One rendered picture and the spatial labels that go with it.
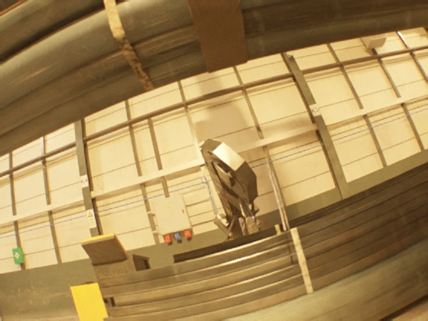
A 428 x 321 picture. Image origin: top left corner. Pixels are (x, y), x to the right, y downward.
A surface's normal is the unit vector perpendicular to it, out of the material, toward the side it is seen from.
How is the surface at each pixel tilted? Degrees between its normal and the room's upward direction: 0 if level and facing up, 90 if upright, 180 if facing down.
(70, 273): 90
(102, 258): 139
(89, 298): 90
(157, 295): 90
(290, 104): 90
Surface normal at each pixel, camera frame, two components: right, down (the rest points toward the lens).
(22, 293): -0.12, -0.31
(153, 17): 0.14, 0.58
